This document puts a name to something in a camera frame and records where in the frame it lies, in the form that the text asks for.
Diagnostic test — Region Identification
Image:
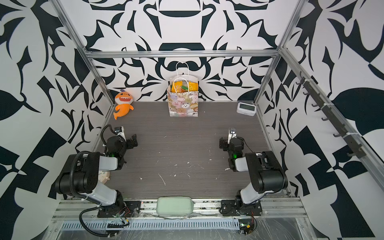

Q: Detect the green pouch case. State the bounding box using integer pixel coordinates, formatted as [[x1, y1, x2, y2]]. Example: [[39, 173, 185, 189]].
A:
[[156, 197, 194, 217]]

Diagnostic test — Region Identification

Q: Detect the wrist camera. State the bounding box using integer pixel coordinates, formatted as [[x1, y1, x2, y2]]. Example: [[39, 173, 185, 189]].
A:
[[114, 126, 126, 141], [228, 128, 237, 144]]

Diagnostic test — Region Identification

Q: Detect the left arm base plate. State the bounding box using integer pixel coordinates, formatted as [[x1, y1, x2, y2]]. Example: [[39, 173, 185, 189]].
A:
[[97, 201, 142, 218]]

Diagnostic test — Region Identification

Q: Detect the patterned paper gift bag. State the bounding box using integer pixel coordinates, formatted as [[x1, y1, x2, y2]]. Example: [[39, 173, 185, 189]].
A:
[[167, 62, 199, 117]]

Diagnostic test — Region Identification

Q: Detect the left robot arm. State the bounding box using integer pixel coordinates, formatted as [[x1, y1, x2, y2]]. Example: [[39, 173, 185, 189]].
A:
[[54, 125, 138, 209]]

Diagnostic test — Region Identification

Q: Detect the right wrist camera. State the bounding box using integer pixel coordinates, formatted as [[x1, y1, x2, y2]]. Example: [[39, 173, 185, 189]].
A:
[[228, 128, 237, 144]]

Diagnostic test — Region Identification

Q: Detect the orange shark plush toy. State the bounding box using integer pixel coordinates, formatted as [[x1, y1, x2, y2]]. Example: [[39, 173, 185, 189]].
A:
[[113, 90, 134, 120]]

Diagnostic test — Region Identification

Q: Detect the yellow snack packet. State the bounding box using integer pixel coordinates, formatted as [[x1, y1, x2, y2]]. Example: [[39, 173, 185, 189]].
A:
[[171, 78, 199, 93]]

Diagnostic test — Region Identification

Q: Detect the black wall hook rack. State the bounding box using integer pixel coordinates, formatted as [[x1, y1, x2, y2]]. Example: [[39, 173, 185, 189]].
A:
[[296, 71, 367, 159]]

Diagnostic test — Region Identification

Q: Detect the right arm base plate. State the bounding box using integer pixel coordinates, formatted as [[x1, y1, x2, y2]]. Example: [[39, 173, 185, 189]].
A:
[[219, 200, 263, 217]]

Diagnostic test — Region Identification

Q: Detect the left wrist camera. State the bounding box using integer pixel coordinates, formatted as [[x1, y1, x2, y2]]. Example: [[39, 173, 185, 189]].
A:
[[114, 126, 126, 141]]

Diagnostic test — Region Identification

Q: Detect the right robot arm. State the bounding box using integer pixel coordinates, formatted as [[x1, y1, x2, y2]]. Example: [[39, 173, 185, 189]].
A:
[[219, 137, 288, 205]]

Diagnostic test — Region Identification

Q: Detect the white cable duct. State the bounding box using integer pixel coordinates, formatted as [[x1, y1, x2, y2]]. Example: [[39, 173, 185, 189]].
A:
[[59, 218, 241, 231]]

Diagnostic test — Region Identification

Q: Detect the white digital clock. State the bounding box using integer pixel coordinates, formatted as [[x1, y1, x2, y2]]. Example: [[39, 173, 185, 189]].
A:
[[237, 102, 257, 117]]

